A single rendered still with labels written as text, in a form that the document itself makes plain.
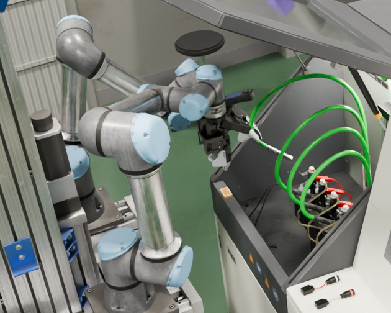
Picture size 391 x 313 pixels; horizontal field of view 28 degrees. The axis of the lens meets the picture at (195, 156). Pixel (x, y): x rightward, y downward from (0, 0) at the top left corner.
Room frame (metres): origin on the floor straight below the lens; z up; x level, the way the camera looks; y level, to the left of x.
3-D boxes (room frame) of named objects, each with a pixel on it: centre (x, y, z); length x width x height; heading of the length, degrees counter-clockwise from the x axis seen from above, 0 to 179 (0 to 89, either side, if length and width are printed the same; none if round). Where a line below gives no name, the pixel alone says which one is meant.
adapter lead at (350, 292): (1.64, -0.34, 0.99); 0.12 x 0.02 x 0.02; 106
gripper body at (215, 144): (2.05, -0.07, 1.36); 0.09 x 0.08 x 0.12; 104
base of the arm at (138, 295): (1.71, 0.25, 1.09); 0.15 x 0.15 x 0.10
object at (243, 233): (2.07, -0.14, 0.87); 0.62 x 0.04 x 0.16; 14
